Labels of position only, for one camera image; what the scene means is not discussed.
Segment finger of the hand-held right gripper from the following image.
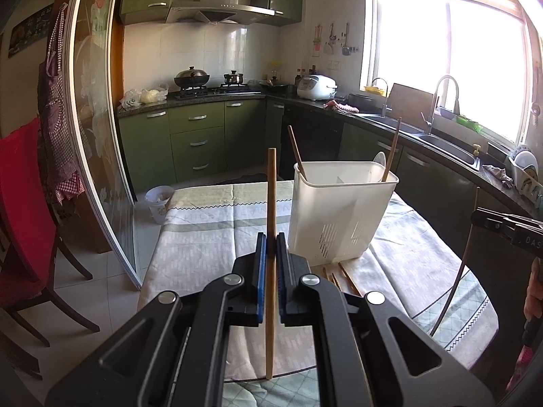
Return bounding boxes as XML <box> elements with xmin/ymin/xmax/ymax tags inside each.
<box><xmin>471</xmin><ymin>207</ymin><xmax>517</xmax><ymax>240</ymax></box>

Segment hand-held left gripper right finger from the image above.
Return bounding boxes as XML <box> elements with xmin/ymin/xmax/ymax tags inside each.
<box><xmin>276</xmin><ymin>232</ymin><xmax>495</xmax><ymax>407</ymax></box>

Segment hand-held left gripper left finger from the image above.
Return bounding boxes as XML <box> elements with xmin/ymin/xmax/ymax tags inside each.
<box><xmin>44</xmin><ymin>232</ymin><xmax>269</xmax><ymax>407</ymax></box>

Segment dark wooden chopstick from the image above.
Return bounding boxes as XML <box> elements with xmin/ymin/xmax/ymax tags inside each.
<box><xmin>430</xmin><ymin>186</ymin><xmax>480</xmax><ymax>338</ymax></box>
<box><xmin>287</xmin><ymin>125</ymin><xmax>308</xmax><ymax>181</ymax></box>
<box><xmin>380</xmin><ymin>116</ymin><xmax>403</xmax><ymax>183</ymax></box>

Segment white plastic utensil holder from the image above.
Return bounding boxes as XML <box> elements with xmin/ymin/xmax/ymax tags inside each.
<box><xmin>288</xmin><ymin>160</ymin><xmax>400</xmax><ymax>267</ymax></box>

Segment person's right hand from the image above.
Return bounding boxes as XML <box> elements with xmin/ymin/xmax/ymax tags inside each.
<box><xmin>523</xmin><ymin>258</ymin><xmax>543</xmax><ymax>324</ymax></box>

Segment grey dishcloth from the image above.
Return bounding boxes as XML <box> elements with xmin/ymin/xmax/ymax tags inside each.
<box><xmin>482</xmin><ymin>164</ymin><xmax>514</xmax><ymax>190</ymax></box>

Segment dish rack with plates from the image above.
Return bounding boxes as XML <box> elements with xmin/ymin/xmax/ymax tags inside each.
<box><xmin>506</xmin><ymin>146</ymin><xmax>543</xmax><ymax>209</ymax></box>

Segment checked grey-green tablecloth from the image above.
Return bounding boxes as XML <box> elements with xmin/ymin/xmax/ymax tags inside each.
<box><xmin>138</xmin><ymin>180</ymin><xmax>500</xmax><ymax>407</ymax></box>

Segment steel sink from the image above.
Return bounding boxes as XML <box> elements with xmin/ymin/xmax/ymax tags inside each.
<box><xmin>360</xmin><ymin>112</ymin><xmax>483</xmax><ymax>171</ymax></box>

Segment green sponge pack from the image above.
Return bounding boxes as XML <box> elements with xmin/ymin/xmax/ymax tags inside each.
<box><xmin>455</xmin><ymin>114</ymin><xmax>485</xmax><ymax>133</ymax></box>

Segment white trash bin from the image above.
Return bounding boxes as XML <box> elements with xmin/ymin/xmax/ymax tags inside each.
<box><xmin>145</xmin><ymin>185</ymin><xmax>175</xmax><ymax>225</ymax></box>

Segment red floral garment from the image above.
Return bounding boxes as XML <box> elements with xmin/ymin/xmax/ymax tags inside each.
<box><xmin>506</xmin><ymin>343</ymin><xmax>536</xmax><ymax>391</ymax></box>

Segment tall steel faucet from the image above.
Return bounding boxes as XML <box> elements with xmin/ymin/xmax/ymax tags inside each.
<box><xmin>421</xmin><ymin>75</ymin><xmax>461</xmax><ymax>135</ymax></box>

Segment wooden cutting board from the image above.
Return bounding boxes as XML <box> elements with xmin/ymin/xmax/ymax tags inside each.
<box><xmin>386</xmin><ymin>83</ymin><xmax>436</xmax><ymax>122</ymax></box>

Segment green base cabinets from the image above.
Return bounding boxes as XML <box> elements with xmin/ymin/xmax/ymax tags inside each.
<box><xmin>117</xmin><ymin>95</ymin><xmax>527</xmax><ymax>264</ymax></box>

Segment window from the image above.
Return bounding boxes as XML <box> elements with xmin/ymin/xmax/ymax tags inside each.
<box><xmin>360</xmin><ymin>0</ymin><xmax>531</xmax><ymax>146</ymax></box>

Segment small steel faucet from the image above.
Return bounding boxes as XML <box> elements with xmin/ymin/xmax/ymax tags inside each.
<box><xmin>371</xmin><ymin>77</ymin><xmax>389</xmax><ymax>118</ymax></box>

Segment pink cloth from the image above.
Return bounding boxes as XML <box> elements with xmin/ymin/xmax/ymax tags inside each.
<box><xmin>323</xmin><ymin>99</ymin><xmax>361</xmax><ymax>115</ymax></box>

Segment gas stove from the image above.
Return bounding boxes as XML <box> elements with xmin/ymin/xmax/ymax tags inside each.
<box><xmin>174</xmin><ymin>84</ymin><xmax>251</xmax><ymax>99</ymax></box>

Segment white rice cooker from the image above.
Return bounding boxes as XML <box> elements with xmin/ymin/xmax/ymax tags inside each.
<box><xmin>296</xmin><ymin>74</ymin><xmax>338</xmax><ymax>101</ymax></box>

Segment dark sauce bottles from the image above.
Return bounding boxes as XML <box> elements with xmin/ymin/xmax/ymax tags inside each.
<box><xmin>294</xmin><ymin>65</ymin><xmax>318</xmax><ymax>86</ymax></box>

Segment black wok with lid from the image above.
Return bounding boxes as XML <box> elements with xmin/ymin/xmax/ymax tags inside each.
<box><xmin>173</xmin><ymin>66</ymin><xmax>211</xmax><ymax>88</ymax></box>

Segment sliding glass door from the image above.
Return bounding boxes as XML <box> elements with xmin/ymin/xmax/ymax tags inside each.
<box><xmin>67</xmin><ymin>0</ymin><xmax>143</xmax><ymax>292</ymax></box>

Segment white plastic bags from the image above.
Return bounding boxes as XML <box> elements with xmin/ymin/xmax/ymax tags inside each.
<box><xmin>119</xmin><ymin>84</ymin><xmax>170</xmax><ymax>109</ymax></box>

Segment hanging kitchen tools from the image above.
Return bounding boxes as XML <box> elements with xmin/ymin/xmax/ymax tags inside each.
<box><xmin>313</xmin><ymin>21</ymin><xmax>359</xmax><ymax>57</ymax></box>

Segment red checked apron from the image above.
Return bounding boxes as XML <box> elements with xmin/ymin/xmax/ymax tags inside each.
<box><xmin>37</xmin><ymin>3</ymin><xmax>86</xmax><ymax>205</ymax></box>

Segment red wooden chair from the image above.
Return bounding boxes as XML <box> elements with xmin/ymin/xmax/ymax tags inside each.
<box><xmin>0</xmin><ymin>118</ymin><xmax>101</xmax><ymax>349</ymax></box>

